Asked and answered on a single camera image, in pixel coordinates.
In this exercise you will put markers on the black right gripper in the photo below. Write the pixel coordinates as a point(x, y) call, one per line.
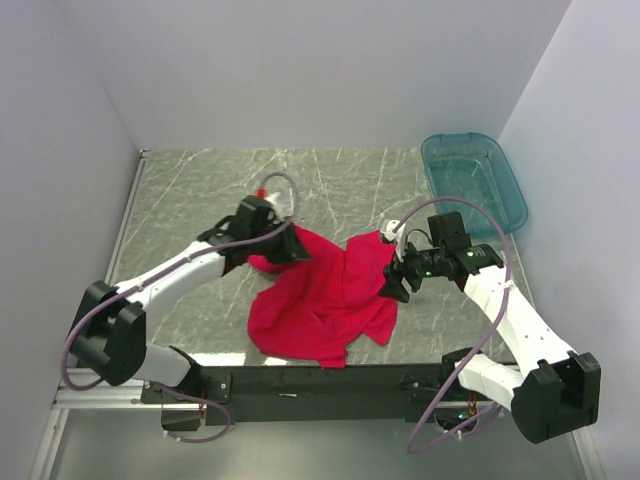
point(393, 286)

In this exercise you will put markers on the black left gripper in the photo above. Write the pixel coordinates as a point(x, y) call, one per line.
point(291, 250)

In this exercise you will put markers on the red t shirt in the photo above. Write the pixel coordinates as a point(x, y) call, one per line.
point(317, 307)

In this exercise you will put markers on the teal plastic basin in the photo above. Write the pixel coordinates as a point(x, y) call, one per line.
point(473, 166)

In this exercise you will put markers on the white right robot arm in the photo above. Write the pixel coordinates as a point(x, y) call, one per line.
point(552, 390)

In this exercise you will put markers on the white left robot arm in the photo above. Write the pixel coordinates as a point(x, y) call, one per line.
point(109, 332)

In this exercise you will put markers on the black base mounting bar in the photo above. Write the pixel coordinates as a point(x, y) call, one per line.
point(222, 396)

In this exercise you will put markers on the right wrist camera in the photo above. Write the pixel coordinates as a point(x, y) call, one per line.
point(394, 232)

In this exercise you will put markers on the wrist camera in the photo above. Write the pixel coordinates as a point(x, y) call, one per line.
point(281, 202)
point(394, 232)

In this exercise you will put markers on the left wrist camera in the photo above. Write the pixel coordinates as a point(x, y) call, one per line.
point(281, 202)

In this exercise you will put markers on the left aluminium side rail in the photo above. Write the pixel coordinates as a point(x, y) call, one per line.
point(125, 220)

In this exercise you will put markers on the aluminium frame rail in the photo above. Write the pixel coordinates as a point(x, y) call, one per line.
point(90, 397)

